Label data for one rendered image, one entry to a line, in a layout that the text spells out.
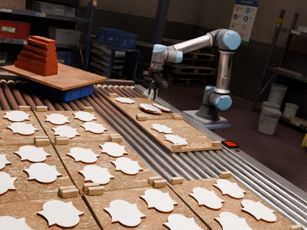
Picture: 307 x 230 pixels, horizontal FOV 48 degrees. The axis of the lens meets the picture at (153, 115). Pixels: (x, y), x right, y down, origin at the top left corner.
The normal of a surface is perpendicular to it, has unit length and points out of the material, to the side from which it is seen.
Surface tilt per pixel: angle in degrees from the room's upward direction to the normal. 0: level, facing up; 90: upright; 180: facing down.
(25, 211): 0
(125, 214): 0
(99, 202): 0
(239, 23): 90
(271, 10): 90
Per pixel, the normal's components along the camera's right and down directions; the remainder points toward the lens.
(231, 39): 0.29, 0.21
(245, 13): -0.78, 0.04
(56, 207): 0.19, -0.93
